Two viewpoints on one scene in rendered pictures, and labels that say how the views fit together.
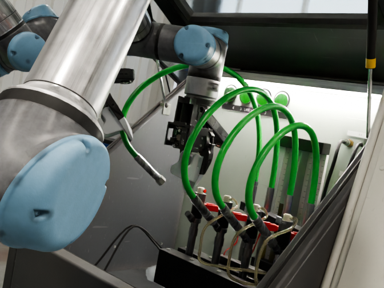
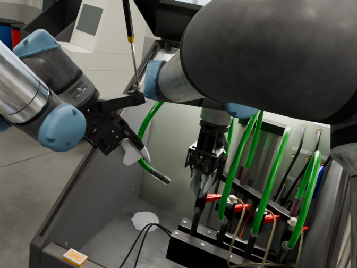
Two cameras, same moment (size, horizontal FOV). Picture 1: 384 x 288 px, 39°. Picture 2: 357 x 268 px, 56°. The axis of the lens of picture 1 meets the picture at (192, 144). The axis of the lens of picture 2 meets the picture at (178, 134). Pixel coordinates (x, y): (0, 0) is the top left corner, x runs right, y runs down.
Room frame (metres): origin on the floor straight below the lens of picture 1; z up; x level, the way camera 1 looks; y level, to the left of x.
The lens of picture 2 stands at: (0.55, 0.39, 1.57)
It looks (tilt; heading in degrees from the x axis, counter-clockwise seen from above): 20 degrees down; 335
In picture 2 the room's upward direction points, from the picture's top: 11 degrees clockwise
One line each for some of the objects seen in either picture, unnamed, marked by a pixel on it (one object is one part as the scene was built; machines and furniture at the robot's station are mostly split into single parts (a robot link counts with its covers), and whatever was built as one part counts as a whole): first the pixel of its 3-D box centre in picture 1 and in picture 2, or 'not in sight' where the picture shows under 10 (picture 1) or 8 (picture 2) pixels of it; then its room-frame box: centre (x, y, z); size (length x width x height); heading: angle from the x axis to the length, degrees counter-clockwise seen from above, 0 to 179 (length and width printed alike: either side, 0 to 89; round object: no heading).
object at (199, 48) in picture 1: (190, 46); (229, 92); (1.11, 0.04, 1.43); 0.11 x 0.11 x 0.08; 77
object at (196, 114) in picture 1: (192, 124); (208, 146); (1.20, 0.01, 1.28); 0.09 x 0.08 x 0.12; 137
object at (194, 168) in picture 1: (190, 174); (205, 186); (1.19, -0.01, 1.17); 0.06 x 0.03 x 0.09; 137
